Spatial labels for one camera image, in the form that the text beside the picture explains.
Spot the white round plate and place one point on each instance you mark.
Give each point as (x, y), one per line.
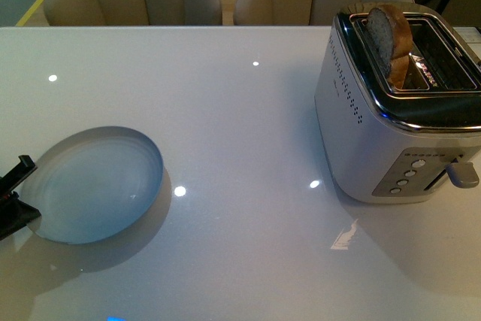
(93, 185)

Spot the slice of brown bread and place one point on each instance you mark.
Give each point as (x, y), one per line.
(393, 41)

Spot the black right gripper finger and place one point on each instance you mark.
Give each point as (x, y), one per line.
(15, 214)

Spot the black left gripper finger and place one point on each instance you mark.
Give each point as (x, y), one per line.
(17, 175)

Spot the beige toaster lever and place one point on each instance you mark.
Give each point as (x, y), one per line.
(462, 175)

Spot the white chrome two-slot toaster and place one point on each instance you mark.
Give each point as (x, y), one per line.
(391, 146)

